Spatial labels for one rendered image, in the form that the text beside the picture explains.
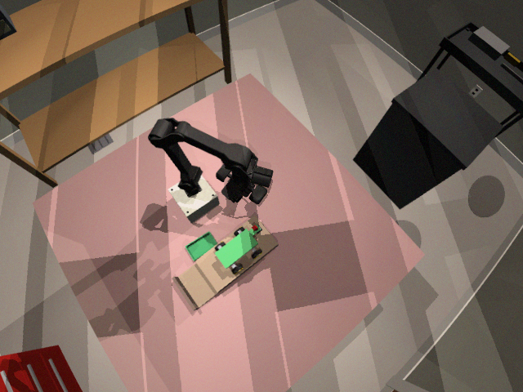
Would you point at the tan wooden ramp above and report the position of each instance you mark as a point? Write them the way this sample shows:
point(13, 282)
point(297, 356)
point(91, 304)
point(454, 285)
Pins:
point(208, 276)

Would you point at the small green-topped trolley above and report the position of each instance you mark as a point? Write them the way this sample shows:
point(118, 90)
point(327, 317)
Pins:
point(237, 247)

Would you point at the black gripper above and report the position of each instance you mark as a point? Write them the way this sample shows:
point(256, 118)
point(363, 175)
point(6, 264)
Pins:
point(257, 194)

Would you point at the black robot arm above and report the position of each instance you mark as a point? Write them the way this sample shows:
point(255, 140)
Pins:
point(238, 158)

